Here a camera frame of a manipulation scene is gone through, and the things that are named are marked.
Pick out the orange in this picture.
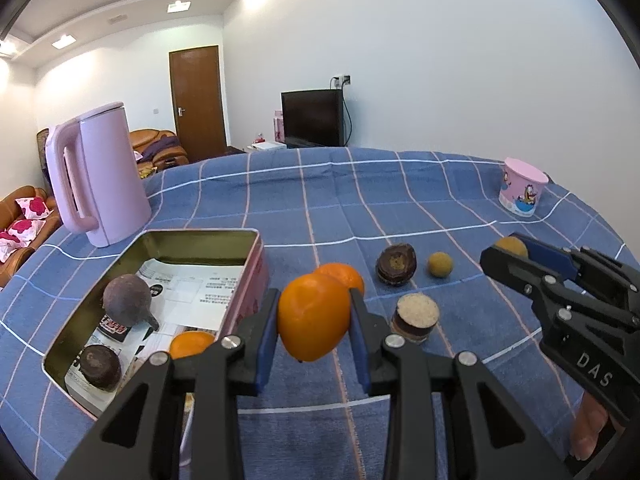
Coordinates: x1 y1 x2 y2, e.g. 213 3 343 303
277 274 352 364
169 330 217 361
314 262 366 297

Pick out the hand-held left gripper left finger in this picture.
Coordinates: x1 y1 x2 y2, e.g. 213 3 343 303
55 287 282 480

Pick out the longan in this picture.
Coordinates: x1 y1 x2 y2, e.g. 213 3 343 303
494 236 529 259
427 252 454 279

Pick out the black power cable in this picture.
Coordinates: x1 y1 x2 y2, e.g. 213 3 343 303
341 85 354 147

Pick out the pink electric kettle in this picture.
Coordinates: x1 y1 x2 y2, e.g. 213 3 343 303
45 101 152 248

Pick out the blue checked tablecloth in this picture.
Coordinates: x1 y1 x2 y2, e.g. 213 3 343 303
0 147 640 480

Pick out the black television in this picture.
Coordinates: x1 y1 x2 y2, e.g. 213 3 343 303
281 89 346 148

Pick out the purple passion fruit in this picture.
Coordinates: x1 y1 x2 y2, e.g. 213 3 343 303
102 274 161 332

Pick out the purple blanket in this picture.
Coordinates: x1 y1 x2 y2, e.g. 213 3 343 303
140 136 180 161

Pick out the pink tin box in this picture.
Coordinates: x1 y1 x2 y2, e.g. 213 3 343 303
42 229 271 420

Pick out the pink floral cushion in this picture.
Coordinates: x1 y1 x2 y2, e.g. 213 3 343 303
15 197 51 221
0 219 48 261

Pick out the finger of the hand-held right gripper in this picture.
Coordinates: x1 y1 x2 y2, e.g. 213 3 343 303
510 233 640 311
480 246 640 332

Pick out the white printed packet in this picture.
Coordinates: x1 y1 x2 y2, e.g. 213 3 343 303
65 258 246 406

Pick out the person's right hand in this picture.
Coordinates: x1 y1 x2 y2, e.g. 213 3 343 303
570 392 626 461

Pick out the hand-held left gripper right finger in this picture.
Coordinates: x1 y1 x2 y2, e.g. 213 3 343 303
348 287 576 480

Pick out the cut brown fruit beige face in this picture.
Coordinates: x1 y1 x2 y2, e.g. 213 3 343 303
391 293 441 343

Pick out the brown wooden door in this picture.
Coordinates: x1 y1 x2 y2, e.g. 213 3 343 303
168 45 227 163

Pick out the brown leather armchair sofa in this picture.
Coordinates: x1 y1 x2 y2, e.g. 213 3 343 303
129 129 191 171

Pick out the pink cartoon cup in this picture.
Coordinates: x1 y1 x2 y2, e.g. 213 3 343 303
498 157 550 218

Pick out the dark brown round fruit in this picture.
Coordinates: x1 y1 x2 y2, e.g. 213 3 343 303
376 243 417 287
80 344 123 390

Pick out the tall brown floor vase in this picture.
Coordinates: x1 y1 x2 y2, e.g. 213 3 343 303
36 128 53 186

